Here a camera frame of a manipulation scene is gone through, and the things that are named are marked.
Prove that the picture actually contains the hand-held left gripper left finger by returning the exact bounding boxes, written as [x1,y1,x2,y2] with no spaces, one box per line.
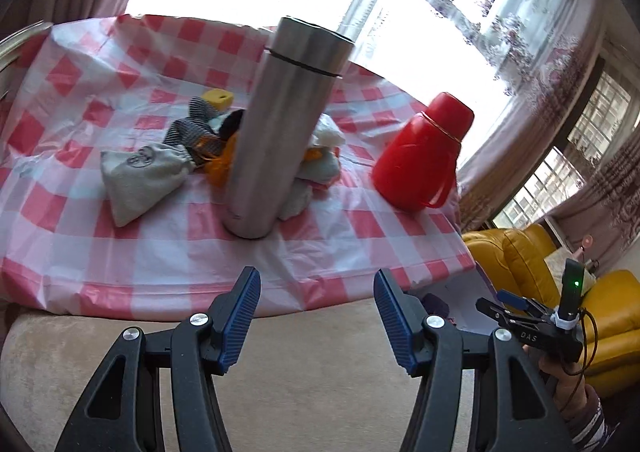
[55,266,262,452]

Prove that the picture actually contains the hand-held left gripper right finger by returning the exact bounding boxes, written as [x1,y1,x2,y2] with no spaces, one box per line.
[374,268,578,452]

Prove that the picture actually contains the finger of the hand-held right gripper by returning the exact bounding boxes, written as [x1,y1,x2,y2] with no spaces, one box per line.
[475,297,526,334]
[496,289,551,319]

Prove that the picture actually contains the pale green cloth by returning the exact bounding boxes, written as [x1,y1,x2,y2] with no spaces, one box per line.
[279,147,342,220]

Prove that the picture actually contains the grey drawstring pouch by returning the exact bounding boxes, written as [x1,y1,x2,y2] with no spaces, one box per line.
[100,142,195,228]

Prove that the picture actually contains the black cloth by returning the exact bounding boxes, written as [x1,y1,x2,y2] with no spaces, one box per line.
[217,108,246,142]

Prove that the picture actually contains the white cloth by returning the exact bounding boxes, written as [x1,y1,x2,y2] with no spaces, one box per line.
[311,113,347,149]

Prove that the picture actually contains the grey striped sock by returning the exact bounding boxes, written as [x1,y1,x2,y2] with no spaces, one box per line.
[165,97,222,158]

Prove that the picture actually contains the yellow sponge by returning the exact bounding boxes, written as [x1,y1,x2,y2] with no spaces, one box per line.
[201,89,235,112]

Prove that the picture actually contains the person's right forearm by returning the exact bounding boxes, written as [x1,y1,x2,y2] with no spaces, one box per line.
[559,384,623,452]

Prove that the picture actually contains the person's right hand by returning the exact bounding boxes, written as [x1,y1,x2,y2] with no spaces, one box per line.
[521,343,590,420]

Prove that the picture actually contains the yellow leather sofa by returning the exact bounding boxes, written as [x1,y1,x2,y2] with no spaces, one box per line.
[462,225,640,398]

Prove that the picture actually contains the pale sofa cushion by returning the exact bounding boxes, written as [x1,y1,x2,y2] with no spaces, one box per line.
[544,247,597,294]

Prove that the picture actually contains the beige plush sofa cover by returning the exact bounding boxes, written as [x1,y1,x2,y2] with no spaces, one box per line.
[0,299,476,452]

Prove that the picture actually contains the red white checkered tablecloth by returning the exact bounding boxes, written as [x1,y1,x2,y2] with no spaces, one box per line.
[0,15,476,320]

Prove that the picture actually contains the beige embroidered curtain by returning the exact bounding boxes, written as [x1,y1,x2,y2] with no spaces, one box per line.
[457,32,640,278]

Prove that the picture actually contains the red plastic thermos jug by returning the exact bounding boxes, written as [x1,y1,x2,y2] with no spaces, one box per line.
[371,91,475,212]

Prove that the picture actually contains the stainless steel thermos flask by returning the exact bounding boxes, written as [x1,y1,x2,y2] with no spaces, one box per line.
[222,16,356,239]

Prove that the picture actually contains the gridded window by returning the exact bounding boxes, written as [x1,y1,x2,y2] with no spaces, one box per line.
[492,67,632,233]

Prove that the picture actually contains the cream carved furniture panel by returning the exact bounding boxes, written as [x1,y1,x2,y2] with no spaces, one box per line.
[0,21,54,100]

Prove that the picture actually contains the black cable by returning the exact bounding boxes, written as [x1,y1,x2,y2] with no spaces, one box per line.
[570,309,601,378]

